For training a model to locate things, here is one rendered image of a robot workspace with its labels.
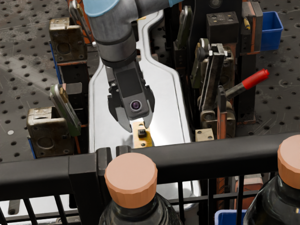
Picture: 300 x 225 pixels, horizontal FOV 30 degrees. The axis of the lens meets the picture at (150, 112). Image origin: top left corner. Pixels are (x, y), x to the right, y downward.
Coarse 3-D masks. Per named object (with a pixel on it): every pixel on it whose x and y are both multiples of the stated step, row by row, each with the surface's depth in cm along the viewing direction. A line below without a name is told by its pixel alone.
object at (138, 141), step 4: (136, 124) 124; (140, 124) 124; (136, 128) 123; (140, 128) 123; (144, 128) 123; (148, 128) 123; (136, 132) 122; (144, 132) 121; (148, 132) 122; (136, 136) 121; (140, 136) 121; (144, 136) 121; (148, 136) 121; (136, 140) 121; (140, 140) 120; (144, 140) 120; (148, 140) 120; (136, 144) 120; (140, 144) 120; (148, 144) 119
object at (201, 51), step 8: (200, 48) 107; (216, 48) 108; (200, 56) 107; (208, 56) 108; (216, 56) 106; (224, 56) 106; (208, 64) 111; (216, 64) 108; (208, 72) 112; (216, 72) 109; (208, 80) 110; (216, 80) 110; (208, 88) 112; (216, 88) 112; (208, 96) 113; (200, 104) 118; (208, 104) 115
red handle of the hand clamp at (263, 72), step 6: (258, 72) 112; (264, 72) 111; (246, 78) 114; (252, 78) 112; (258, 78) 112; (264, 78) 112; (240, 84) 114; (246, 84) 113; (252, 84) 113; (228, 90) 115; (234, 90) 114; (240, 90) 114; (228, 96) 115; (234, 96) 115; (216, 102) 116
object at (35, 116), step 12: (36, 108) 124; (48, 108) 124; (36, 120) 121; (48, 120) 121; (60, 120) 121; (36, 132) 123; (48, 132) 123; (60, 132) 123; (36, 144) 125; (48, 144) 126; (60, 144) 126; (72, 144) 127; (36, 156) 130; (48, 156) 129
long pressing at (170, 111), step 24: (144, 24) 153; (144, 48) 144; (96, 72) 139; (144, 72) 138; (168, 72) 137; (96, 96) 132; (168, 96) 131; (96, 120) 126; (168, 120) 125; (96, 144) 121; (120, 144) 120; (168, 144) 119; (168, 192) 110; (192, 192) 109
